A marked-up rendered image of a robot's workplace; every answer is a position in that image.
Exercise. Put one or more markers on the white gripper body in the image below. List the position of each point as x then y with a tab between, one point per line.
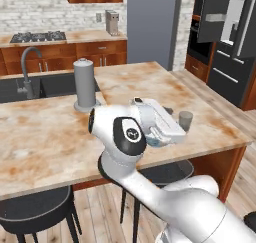
166	122

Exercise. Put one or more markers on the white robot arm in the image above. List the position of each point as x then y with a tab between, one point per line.
186	207

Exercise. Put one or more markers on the grey cup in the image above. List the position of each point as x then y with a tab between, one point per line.
185	120

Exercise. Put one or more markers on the pale blue bowl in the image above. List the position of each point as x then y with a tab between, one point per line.
156	141

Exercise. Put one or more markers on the wooden oven cabinet stack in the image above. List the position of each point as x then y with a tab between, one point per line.
196	67

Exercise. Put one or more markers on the black fridge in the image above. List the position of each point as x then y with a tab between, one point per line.
230	73

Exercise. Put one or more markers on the fridge door with shelves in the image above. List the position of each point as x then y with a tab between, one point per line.
210	17

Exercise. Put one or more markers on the black round stool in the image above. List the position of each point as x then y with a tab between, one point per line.
250	221
166	173
36	208

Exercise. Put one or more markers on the wooden kitchen island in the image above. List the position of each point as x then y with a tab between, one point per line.
213	168

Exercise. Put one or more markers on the grey paper towel holder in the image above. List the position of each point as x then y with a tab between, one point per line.
84	83

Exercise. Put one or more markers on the grey coffee machine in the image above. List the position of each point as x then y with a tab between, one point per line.
112	22

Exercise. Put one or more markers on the dark sink basin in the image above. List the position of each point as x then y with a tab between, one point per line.
56	84

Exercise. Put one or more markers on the wooden base cupboards run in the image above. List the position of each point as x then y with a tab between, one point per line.
66	55

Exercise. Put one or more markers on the grey sink tap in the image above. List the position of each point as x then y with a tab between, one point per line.
28	77

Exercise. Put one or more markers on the black gas hob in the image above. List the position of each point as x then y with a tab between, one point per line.
38	37

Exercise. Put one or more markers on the white wall outlet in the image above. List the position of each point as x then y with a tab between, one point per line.
98	17

